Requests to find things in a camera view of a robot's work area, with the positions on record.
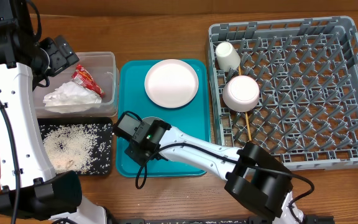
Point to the grey bowl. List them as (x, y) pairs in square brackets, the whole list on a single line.
[(150, 119)]

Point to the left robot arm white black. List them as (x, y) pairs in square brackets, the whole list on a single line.
[(30, 187)]

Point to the black tray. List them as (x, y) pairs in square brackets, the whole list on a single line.
[(107, 124)]

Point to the wooden chopstick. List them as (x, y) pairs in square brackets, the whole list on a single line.
[(246, 114)]

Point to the white tissue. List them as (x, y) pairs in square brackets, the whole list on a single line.
[(70, 98)]

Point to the white rice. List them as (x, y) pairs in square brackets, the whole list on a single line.
[(70, 149)]

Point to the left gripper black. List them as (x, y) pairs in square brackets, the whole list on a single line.
[(63, 55)]

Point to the grey dishwasher rack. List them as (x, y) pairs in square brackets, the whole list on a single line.
[(307, 72)]

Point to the pink plate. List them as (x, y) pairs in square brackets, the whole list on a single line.
[(171, 83)]

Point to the red snack wrapper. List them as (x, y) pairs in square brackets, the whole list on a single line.
[(83, 78)]

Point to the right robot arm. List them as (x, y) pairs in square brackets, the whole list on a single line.
[(253, 177)]

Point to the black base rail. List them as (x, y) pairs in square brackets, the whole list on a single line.
[(311, 219)]

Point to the teal serving tray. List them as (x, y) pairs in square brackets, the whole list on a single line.
[(192, 119)]

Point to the clear plastic bin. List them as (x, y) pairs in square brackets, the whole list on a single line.
[(102, 67)]

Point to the pink bowl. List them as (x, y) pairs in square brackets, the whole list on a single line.
[(241, 94)]

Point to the cream cup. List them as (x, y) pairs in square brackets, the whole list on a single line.
[(227, 56)]

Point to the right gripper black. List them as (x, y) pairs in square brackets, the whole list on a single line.
[(136, 151)]

